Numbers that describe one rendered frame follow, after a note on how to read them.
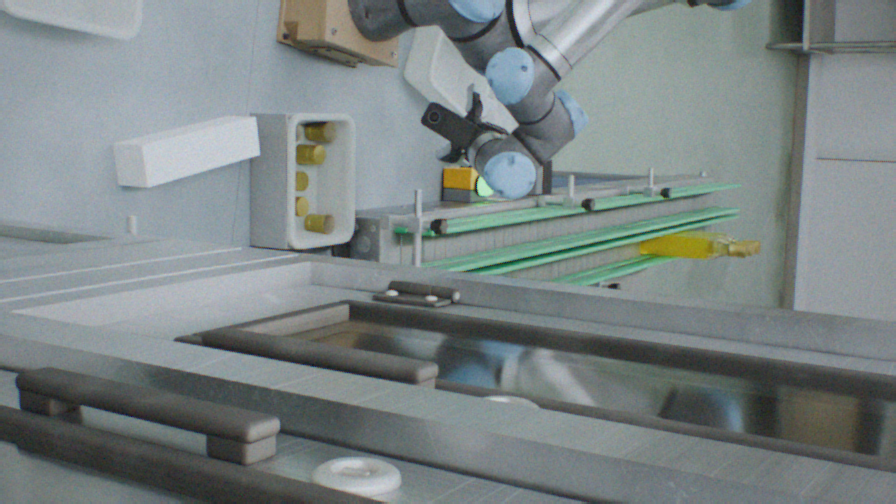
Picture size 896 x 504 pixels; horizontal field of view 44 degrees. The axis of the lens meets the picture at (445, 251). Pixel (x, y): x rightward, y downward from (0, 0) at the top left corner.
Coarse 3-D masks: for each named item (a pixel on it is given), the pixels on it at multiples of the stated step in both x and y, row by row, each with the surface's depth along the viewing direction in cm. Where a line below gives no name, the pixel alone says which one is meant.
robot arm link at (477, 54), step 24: (528, 0) 189; (552, 0) 187; (648, 0) 182; (672, 0) 181; (696, 0) 179; (720, 0) 180; (744, 0) 179; (504, 24) 188; (528, 24) 188; (456, 48) 194; (480, 48) 190; (504, 48) 190; (480, 72) 197
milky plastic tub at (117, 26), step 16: (0, 0) 134; (16, 0) 144; (32, 0) 146; (48, 0) 148; (64, 0) 150; (80, 0) 152; (96, 0) 155; (112, 0) 154; (128, 0) 152; (16, 16) 136; (32, 16) 138; (48, 16) 140; (64, 16) 150; (80, 16) 153; (96, 16) 155; (112, 16) 154; (128, 16) 152; (96, 32) 146; (112, 32) 149; (128, 32) 151
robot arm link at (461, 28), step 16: (416, 0) 183; (432, 0) 181; (448, 0) 180; (464, 0) 179; (480, 0) 180; (496, 0) 184; (416, 16) 185; (432, 16) 184; (448, 16) 183; (464, 16) 181; (480, 16) 181; (496, 16) 184; (448, 32) 188; (464, 32) 186; (480, 32) 187
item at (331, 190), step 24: (288, 120) 182; (312, 120) 183; (336, 120) 189; (288, 144) 179; (312, 144) 195; (336, 144) 194; (288, 168) 180; (312, 168) 195; (336, 168) 195; (288, 192) 180; (312, 192) 196; (336, 192) 195; (288, 216) 181; (336, 216) 196; (288, 240) 182; (312, 240) 186; (336, 240) 191
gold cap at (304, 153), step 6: (300, 144) 191; (306, 144) 191; (300, 150) 190; (306, 150) 189; (312, 150) 189; (318, 150) 189; (324, 150) 191; (300, 156) 190; (306, 156) 189; (312, 156) 188; (318, 156) 189; (324, 156) 191; (300, 162) 191; (306, 162) 190; (312, 162) 189; (318, 162) 190
